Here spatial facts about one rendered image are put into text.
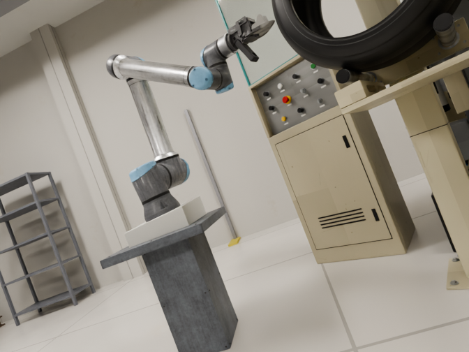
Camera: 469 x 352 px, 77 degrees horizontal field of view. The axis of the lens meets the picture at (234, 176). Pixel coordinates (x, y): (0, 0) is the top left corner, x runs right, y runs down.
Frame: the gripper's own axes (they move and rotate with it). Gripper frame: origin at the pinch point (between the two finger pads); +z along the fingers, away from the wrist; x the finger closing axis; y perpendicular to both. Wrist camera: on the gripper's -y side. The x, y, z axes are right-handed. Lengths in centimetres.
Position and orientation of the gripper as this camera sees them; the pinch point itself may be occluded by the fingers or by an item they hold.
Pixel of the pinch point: (271, 24)
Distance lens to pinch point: 130.5
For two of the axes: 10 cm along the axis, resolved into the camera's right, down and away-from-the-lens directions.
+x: 6.0, -2.2, 7.7
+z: 7.5, -1.8, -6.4
